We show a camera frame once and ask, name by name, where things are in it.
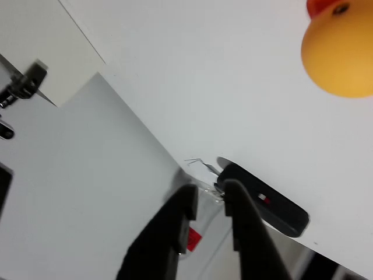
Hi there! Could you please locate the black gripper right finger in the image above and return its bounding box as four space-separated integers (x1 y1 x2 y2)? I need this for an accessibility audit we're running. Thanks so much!
223 178 293 280

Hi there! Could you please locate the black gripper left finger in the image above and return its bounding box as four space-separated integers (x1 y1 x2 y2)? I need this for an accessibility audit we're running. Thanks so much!
115 183 198 280

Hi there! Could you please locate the yellow rubber duck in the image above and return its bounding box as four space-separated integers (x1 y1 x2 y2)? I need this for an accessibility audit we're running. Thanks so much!
301 0 373 99

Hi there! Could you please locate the clear bottle red label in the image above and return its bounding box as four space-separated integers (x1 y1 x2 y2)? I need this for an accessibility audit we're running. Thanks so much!
171 171 227 260

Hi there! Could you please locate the black metal clamp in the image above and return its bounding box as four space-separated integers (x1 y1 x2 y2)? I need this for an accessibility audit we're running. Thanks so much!
0 59 48 110

